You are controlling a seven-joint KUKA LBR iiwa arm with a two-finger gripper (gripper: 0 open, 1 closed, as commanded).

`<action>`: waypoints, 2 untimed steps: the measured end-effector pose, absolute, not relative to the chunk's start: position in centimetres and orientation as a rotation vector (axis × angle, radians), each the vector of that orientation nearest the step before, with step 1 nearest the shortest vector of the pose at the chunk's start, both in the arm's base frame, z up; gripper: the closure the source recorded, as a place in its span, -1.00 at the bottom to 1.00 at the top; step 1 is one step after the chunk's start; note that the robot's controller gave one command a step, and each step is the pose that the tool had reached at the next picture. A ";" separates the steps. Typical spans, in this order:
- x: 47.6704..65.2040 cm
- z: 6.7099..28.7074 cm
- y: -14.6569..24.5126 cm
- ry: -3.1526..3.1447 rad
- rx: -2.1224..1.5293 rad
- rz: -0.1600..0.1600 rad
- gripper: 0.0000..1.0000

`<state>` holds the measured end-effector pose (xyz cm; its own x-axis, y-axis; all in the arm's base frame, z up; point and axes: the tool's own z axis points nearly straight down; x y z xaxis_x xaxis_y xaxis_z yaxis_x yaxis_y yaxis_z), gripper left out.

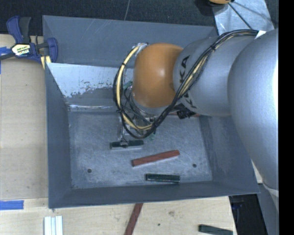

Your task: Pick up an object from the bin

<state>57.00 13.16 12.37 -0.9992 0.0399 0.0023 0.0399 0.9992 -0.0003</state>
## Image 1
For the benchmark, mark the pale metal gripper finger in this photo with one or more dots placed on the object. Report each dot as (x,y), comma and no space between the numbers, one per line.
(121,128)

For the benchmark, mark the grey metal bin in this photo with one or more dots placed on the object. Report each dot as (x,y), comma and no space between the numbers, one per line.
(93,141)

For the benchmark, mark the red-brown flat block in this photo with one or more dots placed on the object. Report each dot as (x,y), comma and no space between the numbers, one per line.
(155,158)
(133,219)

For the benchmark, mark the pale wood flat board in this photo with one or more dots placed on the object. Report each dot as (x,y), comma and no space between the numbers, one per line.
(22,131)

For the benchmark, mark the black cylinder on white bracket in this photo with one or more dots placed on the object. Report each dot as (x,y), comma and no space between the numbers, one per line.
(185,114)

